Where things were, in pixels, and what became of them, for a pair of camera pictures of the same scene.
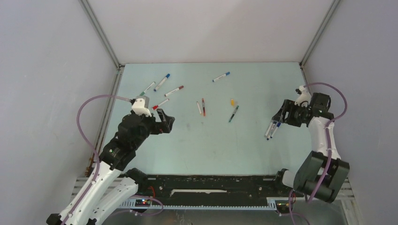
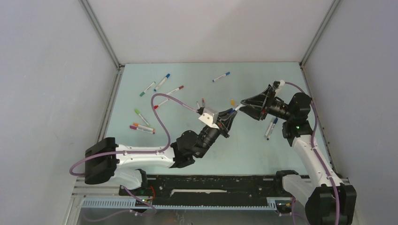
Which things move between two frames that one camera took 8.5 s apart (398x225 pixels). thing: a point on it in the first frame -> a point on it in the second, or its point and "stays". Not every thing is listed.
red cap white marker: x=156 y=107 stays
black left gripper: x=167 y=120 -> x=224 y=128
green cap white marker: x=149 y=86 stays
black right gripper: x=287 y=106 -> x=258 y=101
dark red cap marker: x=179 y=87 stays
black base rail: x=227 y=187 stays
